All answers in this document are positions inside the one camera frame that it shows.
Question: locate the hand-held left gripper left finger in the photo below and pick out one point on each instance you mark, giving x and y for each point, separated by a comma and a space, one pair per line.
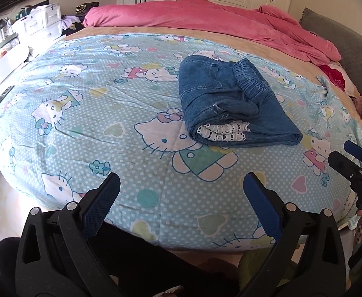
102, 202

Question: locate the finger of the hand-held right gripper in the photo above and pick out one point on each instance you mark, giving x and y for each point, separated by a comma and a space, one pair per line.
357, 151
343, 162

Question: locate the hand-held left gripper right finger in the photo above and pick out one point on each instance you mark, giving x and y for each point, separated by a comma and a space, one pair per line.
261, 205

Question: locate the blue denim pants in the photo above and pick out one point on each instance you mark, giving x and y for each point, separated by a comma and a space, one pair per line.
212, 89

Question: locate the yellow-green cloth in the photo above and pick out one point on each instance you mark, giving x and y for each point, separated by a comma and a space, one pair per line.
255, 266

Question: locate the person's dark trousers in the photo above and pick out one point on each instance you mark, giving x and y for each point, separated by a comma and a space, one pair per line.
144, 263

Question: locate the red cloth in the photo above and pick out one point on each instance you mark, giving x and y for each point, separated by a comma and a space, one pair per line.
334, 75

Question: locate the light blue printed blanket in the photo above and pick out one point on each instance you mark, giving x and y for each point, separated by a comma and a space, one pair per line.
106, 105

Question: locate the grey padded headboard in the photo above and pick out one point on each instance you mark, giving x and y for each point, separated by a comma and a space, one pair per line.
354, 49

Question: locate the white side table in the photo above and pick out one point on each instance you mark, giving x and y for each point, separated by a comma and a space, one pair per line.
1, 66

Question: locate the purple cloth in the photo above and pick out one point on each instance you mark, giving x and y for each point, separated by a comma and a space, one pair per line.
68, 23

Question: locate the white drawer unit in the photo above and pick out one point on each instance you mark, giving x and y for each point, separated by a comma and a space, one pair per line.
38, 21

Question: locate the black bag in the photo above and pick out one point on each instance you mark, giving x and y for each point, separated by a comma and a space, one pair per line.
86, 7

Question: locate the pink duvet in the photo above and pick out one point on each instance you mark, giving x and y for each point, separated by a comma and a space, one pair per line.
184, 14

